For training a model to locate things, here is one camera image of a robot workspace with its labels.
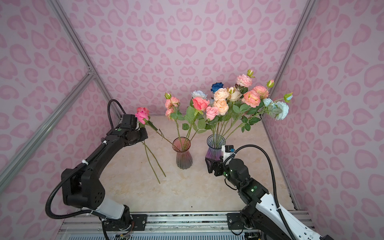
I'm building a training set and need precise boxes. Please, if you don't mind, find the cream white artificial rose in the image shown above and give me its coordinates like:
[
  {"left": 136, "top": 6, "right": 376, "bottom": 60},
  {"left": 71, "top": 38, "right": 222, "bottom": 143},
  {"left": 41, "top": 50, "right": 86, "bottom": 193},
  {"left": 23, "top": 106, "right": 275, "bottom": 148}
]
[{"left": 143, "top": 141, "right": 167, "bottom": 185}]

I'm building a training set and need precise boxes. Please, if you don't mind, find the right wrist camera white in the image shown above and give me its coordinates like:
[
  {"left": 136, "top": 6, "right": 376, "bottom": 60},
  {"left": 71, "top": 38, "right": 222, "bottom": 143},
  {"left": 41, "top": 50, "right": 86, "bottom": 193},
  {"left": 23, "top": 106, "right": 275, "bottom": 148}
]
[{"left": 222, "top": 145, "right": 235, "bottom": 162}]

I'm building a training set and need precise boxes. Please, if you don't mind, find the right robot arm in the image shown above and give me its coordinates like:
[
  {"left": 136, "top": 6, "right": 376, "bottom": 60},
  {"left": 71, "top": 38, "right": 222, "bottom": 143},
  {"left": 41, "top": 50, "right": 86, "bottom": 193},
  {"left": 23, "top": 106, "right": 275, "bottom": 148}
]
[{"left": 205, "top": 158, "right": 332, "bottom": 240}]

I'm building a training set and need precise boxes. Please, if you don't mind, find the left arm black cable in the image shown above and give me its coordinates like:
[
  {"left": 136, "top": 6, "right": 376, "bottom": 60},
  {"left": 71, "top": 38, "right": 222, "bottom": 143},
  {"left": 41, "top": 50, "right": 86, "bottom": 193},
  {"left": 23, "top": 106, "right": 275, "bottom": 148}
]
[{"left": 44, "top": 98, "right": 127, "bottom": 240}]

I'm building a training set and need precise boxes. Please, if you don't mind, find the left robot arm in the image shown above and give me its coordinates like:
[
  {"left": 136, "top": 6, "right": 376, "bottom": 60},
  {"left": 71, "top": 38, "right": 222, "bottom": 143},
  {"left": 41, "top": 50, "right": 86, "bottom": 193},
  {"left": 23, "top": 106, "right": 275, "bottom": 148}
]
[{"left": 62, "top": 114, "right": 148, "bottom": 230}]

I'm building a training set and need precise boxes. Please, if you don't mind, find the diagonal aluminium frame bar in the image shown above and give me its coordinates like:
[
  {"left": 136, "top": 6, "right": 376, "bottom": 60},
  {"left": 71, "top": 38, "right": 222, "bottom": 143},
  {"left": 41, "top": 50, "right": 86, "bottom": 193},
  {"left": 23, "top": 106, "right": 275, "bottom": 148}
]
[{"left": 1, "top": 71, "right": 95, "bottom": 192}]

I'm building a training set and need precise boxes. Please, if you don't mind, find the red pink rose stem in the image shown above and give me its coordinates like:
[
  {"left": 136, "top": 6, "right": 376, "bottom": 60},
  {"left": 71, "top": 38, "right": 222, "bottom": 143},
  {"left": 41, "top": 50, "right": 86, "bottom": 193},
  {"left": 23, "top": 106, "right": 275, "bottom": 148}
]
[
  {"left": 135, "top": 107, "right": 166, "bottom": 184},
  {"left": 182, "top": 97, "right": 210, "bottom": 141}
]

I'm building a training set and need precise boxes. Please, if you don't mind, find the light pink rose stem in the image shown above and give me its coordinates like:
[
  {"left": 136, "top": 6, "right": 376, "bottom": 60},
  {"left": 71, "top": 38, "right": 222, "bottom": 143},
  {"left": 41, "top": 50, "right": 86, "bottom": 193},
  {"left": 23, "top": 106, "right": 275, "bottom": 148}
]
[{"left": 194, "top": 106, "right": 219, "bottom": 136}]

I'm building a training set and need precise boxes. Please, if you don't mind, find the peach rose stem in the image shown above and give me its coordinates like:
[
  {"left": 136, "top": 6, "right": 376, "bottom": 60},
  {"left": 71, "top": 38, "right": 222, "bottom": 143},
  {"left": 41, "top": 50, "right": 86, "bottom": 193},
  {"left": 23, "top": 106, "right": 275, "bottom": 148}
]
[{"left": 213, "top": 88, "right": 230, "bottom": 137}]

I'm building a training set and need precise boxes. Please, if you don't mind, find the aluminium frame corner post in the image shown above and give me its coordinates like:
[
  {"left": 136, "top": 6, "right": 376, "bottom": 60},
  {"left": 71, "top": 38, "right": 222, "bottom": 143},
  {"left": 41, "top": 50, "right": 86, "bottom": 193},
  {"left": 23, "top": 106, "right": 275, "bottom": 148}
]
[
  {"left": 260, "top": 0, "right": 319, "bottom": 115},
  {"left": 46, "top": 1, "right": 113, "bottom": 102}
]

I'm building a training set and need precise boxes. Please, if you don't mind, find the aluminium frame corner post right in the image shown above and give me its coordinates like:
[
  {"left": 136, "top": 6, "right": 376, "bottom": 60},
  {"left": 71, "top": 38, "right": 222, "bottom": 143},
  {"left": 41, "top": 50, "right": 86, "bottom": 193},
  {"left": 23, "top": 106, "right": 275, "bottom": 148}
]
[{"left": 260, "top": 0, "right": 319, "bottom": 115}]

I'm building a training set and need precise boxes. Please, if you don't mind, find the pink carnation double stem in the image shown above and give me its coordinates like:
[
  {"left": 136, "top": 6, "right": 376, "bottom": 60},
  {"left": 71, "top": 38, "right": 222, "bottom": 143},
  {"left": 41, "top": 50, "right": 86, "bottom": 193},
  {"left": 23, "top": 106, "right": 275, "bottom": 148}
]
[{"left": 236, "top": 70, "right": 254, "bottom": 88}]

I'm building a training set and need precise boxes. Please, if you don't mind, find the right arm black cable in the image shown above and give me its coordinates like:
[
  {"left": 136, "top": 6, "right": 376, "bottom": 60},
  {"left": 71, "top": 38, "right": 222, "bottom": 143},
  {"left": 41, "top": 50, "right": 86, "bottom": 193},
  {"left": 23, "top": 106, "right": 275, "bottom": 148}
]
[{"left": 223, "top": 144, "right": 298, "bottom": 240}]

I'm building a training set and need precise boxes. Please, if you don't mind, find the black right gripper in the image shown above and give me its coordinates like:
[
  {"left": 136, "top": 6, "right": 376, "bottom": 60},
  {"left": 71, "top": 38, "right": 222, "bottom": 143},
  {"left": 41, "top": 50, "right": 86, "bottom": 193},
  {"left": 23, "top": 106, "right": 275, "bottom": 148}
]
[{"left": 204, "top": 155, "right": 242, "bottom": 190}]

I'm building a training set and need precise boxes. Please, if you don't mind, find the pink green carnation stem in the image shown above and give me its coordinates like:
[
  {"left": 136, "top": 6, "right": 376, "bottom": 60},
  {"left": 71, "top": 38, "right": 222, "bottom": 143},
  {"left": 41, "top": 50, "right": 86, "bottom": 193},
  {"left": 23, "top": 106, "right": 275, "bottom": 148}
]
[{"left": 220, "top": 80, "right": 275, "bottom": 139}]

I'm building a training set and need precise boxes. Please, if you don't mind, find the aluminium frame corner post left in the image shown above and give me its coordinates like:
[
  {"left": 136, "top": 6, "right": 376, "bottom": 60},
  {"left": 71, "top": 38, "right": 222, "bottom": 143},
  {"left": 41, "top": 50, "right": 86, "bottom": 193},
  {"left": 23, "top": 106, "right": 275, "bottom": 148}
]
[{"left": 46, "top": 1, "right": 113, "bottom": 102}]

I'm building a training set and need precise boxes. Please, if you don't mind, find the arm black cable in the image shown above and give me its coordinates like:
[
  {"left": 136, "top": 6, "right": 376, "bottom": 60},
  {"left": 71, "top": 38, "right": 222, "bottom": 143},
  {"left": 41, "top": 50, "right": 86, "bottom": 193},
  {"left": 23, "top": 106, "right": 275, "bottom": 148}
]
[
  {"left": 223, "top": 144, "right": 298, "bottom": 240},
  {"left": 44, "top": 98, "right": 127, "bottom": 240}
]

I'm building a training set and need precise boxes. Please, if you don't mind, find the purple blue glass vase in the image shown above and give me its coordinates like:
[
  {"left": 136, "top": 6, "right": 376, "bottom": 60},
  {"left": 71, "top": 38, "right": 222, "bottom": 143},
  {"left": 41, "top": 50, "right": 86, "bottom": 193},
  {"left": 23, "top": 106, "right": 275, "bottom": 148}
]
[{"left": 206, "top": 134, "right": 226, "bottom": 161}]

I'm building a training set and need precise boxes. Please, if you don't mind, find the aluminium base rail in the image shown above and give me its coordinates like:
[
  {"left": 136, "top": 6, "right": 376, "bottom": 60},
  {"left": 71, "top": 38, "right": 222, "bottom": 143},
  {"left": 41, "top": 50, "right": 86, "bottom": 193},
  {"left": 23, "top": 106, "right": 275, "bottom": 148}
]
[{"left": 55, "top": 209, "right": 319, "bottom": 240}]

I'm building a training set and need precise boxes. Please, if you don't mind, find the red glass vase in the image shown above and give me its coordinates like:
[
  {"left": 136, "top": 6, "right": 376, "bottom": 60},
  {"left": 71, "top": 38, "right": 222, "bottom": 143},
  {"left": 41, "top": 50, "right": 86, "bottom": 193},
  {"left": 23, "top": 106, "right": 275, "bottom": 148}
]
[{"left": 173, "top": 137, "right": 193, "bottom": 170}]

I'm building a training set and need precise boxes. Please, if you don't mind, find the magenta pink rose stem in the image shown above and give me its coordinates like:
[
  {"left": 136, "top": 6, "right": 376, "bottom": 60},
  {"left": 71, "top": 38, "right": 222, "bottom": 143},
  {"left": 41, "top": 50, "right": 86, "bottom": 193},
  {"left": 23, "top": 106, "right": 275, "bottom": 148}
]
[{"left": 135, "top": 108, "right": 174, "bottom": 146}]

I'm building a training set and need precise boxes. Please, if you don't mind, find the dark blue artificial rose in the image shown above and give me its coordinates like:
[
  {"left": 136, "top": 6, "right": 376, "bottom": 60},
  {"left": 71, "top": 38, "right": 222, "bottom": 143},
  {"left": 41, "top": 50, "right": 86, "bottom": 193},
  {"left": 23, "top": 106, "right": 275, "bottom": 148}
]
[{"left": 211, "top": 82, "right": 224, "bottom": 94}]

